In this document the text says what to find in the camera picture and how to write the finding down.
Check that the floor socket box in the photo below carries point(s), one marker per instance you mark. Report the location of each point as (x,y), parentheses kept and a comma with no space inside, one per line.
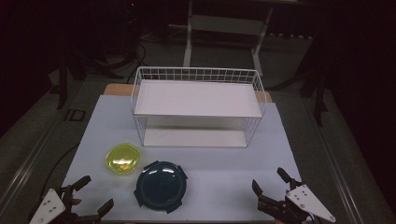
(75,115)

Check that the person's left hand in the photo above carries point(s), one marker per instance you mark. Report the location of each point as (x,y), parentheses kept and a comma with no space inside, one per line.
(76,201)

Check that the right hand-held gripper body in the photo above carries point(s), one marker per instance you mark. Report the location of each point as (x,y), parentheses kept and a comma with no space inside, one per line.
(306,200)

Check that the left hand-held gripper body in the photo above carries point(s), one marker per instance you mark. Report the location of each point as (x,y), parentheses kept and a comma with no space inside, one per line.
(48,207)

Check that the yellow-green lidded plastic container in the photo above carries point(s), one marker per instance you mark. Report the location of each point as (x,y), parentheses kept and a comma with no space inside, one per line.
(122,158)

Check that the black stand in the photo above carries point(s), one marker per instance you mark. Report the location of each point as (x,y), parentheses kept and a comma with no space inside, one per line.
(320,99)
(62,84)

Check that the white metal frame stand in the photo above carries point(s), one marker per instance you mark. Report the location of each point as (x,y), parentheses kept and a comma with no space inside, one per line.
(227,25)

